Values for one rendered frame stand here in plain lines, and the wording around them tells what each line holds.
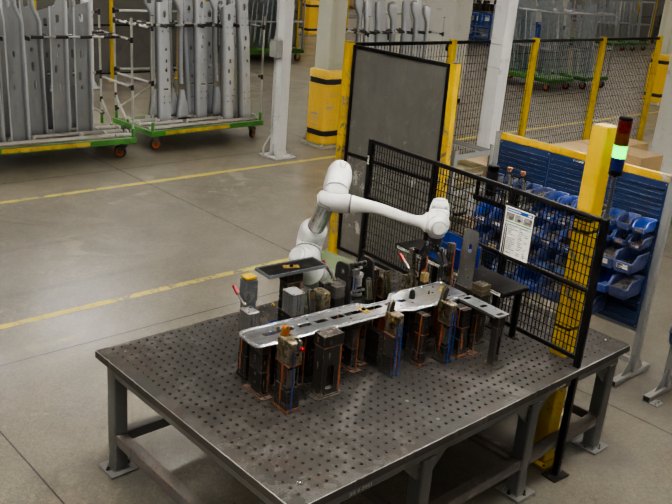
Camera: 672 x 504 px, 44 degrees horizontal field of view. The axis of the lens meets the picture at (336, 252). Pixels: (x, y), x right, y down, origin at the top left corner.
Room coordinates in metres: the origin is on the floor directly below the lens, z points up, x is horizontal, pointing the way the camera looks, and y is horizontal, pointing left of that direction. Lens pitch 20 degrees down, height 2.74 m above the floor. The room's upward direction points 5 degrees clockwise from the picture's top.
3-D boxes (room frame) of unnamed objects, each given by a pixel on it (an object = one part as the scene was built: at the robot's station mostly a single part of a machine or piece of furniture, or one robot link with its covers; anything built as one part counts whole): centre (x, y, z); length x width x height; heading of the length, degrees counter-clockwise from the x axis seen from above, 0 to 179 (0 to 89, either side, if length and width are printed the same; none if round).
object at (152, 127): (11.79, 2.25, 0.88); 1.91 x 1.01 x 1.76; 136
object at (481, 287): (4.30, -0.82, 0.88); 0.08 x 0.08 x 0.36; 39
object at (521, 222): (4.50, -1.02, 1.30); 0.23 x 0.02 x 0.31; 39
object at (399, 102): (6.83, -0.39, 1.00); 1.34 x 0.14 x 2.00; 44
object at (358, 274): (4.16, -0.11, 0.94); 0.18 x 0.13 x 0.49; 129
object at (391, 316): (3.84, -0.32, 0.87); 0.12 x 0.09 x 0.35; 39
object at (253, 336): (3.92, -0.16, 1.00); 1.38 x 0.22 x 0.02; 129
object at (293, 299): (3.86, 0.19, 0.90); 0.13 x 0.10 x 0.41; 39
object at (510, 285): (4.66, -0.74, 1.01); 0.90 x 0.22 x 0.03; 39
